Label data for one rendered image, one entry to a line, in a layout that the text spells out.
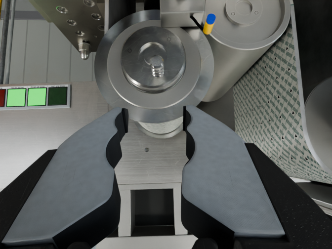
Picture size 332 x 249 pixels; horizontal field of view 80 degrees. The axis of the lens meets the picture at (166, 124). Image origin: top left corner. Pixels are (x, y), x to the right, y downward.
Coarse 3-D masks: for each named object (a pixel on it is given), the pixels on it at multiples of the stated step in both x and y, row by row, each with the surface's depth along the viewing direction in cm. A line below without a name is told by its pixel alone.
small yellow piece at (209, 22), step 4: (192, 16) 23; (208, 16) 19; (212, 16) 19; (196, 20) 22; (208, 20) 19; (212, 20) 19; (196, 24) 22; (208, 24) 20; (212, 24) 20; (200, 28) 22; (204, 28) 21; (208, 28) 20; (204, 32) 21; (208, 32) 21
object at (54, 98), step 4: (52, 88) 58; (56, 88) 58; (60, 88) 58; (64, 88) 58; (52, 92) 58; (56, 92) 58; (60, 92) 58; (64, 92) 58; (52, 96) 58; (56, 96) 58; (60, 96) 58; (64, 96) 58; (52, 100) 58; (56, 100) 58; (60, 100) 58; (64, 100) 58; (48, 104) 57; (52, 104) 57; (56, 104) 57
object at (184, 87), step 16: (128, 32) 25; (176, 32) 25; (112, 48) 25; (192, 48) 24; (112, 64) 24; (192, 64) 24; (112, 80) 24; (192, 80) 24; (128, 96) 24; (144, 96) 24; (160, 96) 24; (176, 96) 24
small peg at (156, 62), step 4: (152, 56) 20; (156, 56) 20; (160, 56) 20; (152, 60) 20; (156, 60) 20; (160, 60) 20; (152, 64) 19; (156, 64) 19; (160, 64) 19; (152, 68) 20; (156, 68) 20; (160, 68) 20; (152, 72) 21; (156, 72) 20; (160, 72) 21; (164, 72) 22; (156, 76) 22; (160, 76) 22
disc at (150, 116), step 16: (128, 16) 25; (144, 16) 25; (112, 32) 25; (192, 32) 25; (208, 48) 25; (96, 64) 25; (208, 64) 24; (96, 80) 24; (208, 80) 24; (112, 96) 24; (192, 96) 24; (128, 112) 24; (144, 112) 24; (160, 112) 24; (176, 112) 24
